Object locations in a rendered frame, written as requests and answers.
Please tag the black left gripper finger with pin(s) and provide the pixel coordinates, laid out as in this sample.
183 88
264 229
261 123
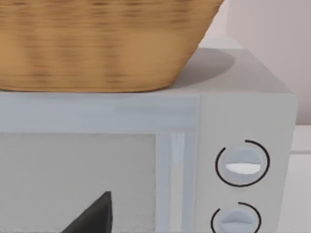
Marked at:
97 216

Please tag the pale microwave door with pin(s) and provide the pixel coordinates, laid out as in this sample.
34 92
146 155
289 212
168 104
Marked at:
97 116

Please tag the pale microwave knob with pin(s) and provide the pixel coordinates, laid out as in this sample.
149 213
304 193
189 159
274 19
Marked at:
243 163
236 222

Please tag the woven wicker basket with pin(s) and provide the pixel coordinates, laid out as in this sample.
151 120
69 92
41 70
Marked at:
97 46

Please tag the pale microwave oven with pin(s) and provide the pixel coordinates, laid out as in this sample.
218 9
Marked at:
245 109

